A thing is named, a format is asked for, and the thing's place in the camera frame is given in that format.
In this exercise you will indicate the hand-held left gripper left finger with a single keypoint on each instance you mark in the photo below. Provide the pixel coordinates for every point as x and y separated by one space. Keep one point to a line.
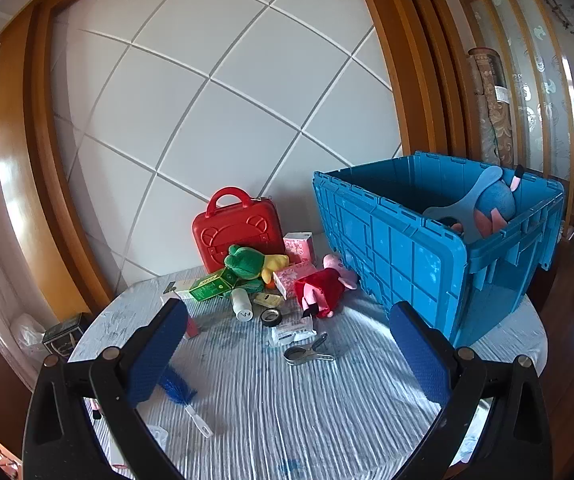
159 355

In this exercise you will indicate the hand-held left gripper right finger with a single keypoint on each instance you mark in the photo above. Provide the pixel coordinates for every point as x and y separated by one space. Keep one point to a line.
419 355

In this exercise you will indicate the green cardboard box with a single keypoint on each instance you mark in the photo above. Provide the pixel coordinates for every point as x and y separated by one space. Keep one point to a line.
212 287

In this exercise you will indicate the blue plastic crate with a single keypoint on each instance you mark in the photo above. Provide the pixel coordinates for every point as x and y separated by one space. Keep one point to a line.
392 250

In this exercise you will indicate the pink pig plush red dress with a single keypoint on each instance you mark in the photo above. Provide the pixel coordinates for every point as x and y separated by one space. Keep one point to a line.
319 287

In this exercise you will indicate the green frog plush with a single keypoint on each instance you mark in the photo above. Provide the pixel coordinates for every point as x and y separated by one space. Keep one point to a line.
244 262

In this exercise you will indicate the pink white tissue pack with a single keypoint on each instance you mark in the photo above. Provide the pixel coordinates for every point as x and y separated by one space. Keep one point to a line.
299 247

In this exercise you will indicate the striped cloth covered desktop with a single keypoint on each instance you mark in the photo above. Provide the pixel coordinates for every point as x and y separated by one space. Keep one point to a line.
267 410

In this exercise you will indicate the blue bottle brush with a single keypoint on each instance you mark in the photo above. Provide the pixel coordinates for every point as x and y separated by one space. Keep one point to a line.
177 390

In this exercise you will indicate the small red pink box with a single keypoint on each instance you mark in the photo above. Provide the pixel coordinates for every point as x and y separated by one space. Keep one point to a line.
193 330

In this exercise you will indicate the clear plastic piece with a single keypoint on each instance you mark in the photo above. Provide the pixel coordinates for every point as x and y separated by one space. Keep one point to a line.
157 435

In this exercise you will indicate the white plastic wrapper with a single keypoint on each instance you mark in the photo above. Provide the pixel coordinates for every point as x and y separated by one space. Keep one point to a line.
472 435

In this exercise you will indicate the black cardboard box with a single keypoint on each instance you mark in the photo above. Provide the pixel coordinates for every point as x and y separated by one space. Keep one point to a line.
64 337

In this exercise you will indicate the white plastic bottle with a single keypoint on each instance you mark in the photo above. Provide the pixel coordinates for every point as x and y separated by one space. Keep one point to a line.
241 302

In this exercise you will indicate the metal spring clip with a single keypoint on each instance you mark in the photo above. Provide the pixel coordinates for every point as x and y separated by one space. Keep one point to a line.
312 347

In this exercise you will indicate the black tape roll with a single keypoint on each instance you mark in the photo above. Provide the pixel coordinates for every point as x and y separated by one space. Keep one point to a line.
263 316

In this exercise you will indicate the green tissue packet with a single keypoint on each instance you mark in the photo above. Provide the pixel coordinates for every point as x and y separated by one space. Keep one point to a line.
252 286

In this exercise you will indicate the small yellow packet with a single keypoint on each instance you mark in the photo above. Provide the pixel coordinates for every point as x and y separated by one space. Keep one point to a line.
267 300

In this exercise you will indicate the white barcode packet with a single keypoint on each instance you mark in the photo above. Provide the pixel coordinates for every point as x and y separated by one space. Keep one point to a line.
292 332

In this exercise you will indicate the white plastic bag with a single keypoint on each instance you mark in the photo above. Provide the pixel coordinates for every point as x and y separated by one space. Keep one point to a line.
27 332

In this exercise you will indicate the red toy suitcase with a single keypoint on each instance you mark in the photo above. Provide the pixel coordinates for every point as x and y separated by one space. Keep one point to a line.
232 235

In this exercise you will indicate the pink floral tissue pack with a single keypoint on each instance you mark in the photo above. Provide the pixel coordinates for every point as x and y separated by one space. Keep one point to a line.
289 277

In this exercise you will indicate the blue elephant plush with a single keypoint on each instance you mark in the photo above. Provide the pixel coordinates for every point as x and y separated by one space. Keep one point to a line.
492 200

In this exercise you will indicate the rolled patterned carpet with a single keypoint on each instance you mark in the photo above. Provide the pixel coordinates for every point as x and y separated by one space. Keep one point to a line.
489 110

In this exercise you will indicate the wooden frosted glass partition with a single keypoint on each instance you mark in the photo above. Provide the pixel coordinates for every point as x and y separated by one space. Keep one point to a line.
527 85

